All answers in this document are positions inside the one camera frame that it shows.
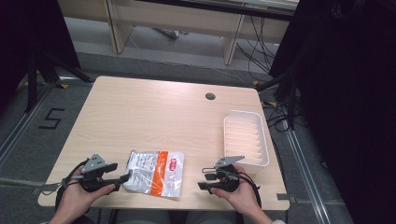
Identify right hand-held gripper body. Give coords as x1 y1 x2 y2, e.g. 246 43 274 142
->
213 155 246 193

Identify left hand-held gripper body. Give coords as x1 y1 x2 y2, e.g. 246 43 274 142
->
79 152 110 193

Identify white and orange plastic packet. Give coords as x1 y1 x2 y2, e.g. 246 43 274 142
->
122 149 186 199

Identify white plastic basket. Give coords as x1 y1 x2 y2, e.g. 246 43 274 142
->
222 109 271 175

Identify person's right hand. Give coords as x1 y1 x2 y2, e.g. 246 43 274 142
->
209 163 263 217

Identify person's left hand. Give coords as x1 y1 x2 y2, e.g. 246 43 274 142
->
57 166 117 220

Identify black metal stand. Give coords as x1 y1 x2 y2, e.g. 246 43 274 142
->
23 50 94 114
256 66 297 131

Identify black curtain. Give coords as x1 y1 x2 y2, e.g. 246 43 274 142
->
0 0 81 113
268 0 396 224

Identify light wooden desk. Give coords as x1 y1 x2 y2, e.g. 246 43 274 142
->
57 0 301 66

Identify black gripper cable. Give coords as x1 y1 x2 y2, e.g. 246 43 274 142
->
54 158 92 213
236 171 262 209

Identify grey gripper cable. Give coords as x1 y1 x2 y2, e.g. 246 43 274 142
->
0 175 86 191

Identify metal floor rail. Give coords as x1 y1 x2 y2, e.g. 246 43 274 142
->
0 83 58 167
283 127 332 224

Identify black floor cables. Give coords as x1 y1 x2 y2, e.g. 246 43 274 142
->
234 15 278 82

